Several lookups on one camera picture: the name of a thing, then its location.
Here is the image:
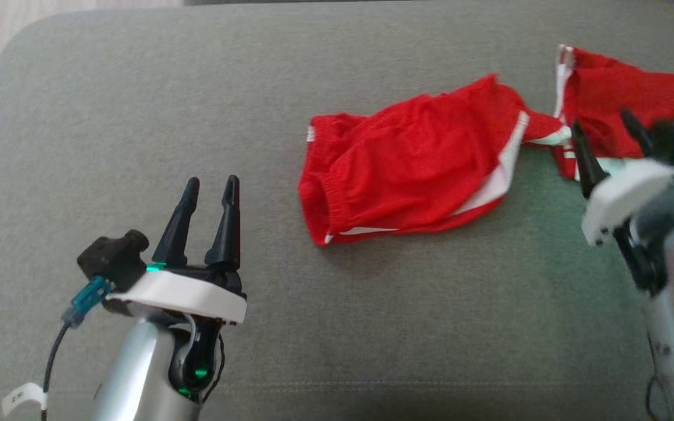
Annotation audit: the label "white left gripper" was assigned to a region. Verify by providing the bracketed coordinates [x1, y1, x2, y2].
[106, 174, 248, 324]

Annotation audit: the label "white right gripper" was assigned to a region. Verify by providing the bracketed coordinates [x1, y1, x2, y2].
[571, 111, 674, 246]

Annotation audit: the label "red white basketball jersey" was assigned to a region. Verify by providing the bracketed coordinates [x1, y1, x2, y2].
[553, 44, 674, 182]

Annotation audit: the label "red white mesh shorts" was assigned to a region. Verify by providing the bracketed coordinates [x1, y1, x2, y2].
[298, 73, 572, 246]

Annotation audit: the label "grey sofa seat cushion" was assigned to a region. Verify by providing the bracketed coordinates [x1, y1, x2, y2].
[0, 0, 674, 421]

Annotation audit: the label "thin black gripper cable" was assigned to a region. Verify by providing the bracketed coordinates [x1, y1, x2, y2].
[200, 336, 225, 404]

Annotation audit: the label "black cable with blue plug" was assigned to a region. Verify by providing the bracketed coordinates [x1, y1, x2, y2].
[42, 276, 113, 421]

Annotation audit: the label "white paper cable label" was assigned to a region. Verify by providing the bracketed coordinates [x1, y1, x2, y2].
[1, 383, 48, 417]

